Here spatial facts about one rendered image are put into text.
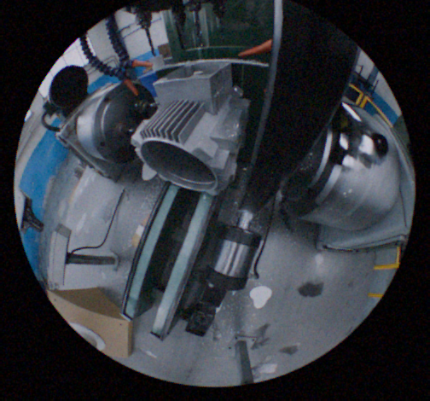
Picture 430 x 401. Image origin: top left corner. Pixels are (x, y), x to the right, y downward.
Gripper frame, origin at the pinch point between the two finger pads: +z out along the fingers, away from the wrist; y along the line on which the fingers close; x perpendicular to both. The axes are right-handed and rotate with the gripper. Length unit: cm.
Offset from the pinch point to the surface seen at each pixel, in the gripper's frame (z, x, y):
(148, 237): 29.9, -11.9, 14.9
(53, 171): -173, 491, -43
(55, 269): 8.6, -3.4, -8.1
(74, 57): -415, 388, 272
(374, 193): 30, -52, 29
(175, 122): 17.1, -27.3, 31.7
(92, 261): 20.8, 4.4, -4.7
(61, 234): 9.1, -3.2, 3.5
